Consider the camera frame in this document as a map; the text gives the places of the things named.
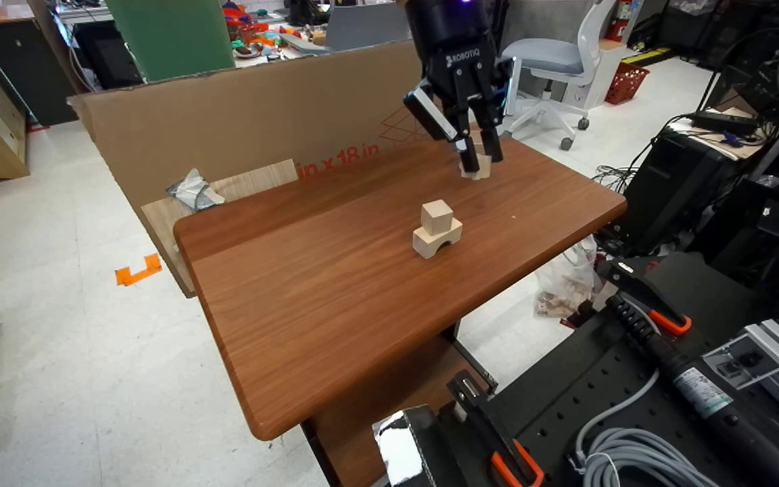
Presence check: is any orange floor tape mark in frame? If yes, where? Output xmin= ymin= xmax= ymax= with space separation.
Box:
xmin=114 ymin=251 xmax=166 ymax=289

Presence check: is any black bar clamp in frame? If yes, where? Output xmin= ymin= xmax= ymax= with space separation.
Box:
xmin=445 ymin=370 xmax=553 ymax=487

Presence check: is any shiny metal plate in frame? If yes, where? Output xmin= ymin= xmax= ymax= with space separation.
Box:
xmin=372 ymin=408 xmax=430 ymax=487

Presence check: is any wooden table lower shelf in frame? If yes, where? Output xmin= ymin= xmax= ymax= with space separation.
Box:
xmin=303 ymin=337 xmax=502 ymax=487

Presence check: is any green board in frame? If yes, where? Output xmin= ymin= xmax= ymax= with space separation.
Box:
xmin=104 ymin=0 xmax=238 ymax=86

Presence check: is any black perforated mounting board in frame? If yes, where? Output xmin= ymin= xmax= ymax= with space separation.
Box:
xmin=488 ymin=251 xmax=779 ymax=487

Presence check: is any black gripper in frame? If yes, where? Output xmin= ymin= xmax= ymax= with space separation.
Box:
xmin=408 ymin=36 xmax=513 ymax=178

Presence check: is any cardboard box wall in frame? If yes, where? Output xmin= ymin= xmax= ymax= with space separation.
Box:
xmin=69 ymin=38 xmax=430 ymax=300

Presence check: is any grey office chair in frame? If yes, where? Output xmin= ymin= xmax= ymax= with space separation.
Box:
xmin=495 ymin=0 xmax=625 ymax=155

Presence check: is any grey panel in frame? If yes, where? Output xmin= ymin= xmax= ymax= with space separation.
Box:
xmin=326 ymin=4 xmax=411 ymax=54

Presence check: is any grey cable bundle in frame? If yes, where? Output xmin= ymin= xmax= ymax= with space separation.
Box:
xmin=571 ymin=368 xmax=728 ymax=487

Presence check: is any crumpled white plastic wrap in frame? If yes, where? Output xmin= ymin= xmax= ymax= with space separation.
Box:
xmin=168 ymin=168 xmax=229 ymax=214

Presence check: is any small wooden cube block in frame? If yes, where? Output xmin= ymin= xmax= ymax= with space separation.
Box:
xmin=419 ymin=199 xmax=457 ymax=237

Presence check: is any white plastic bag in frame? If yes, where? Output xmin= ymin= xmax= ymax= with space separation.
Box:
xmin=536 ymin=237 xmax=611 ymax=330

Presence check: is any orange handled black clamp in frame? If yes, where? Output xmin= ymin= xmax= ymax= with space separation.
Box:
xmin=594 ymin=254 xmax=695 ymax=342

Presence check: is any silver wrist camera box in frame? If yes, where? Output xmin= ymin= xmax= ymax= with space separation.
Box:
xmin=403 ymin=84 xmax=461 ymax=143

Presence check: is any black computer case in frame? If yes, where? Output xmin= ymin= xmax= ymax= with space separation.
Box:
xmin=625 ymin=119 xmax=756 ymax=264

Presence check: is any red basket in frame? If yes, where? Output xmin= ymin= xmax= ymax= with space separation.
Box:
xmin=604 ymin=59 xmax=653 ymax=109

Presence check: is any wooden arch block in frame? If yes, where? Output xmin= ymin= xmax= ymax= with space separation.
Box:
xmin=408 ymin=216 xmax=465 ymax=264

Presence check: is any black tube with label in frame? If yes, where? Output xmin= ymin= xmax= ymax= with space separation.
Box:
xmin=610 ymin=296 xmax=779 ymax=487

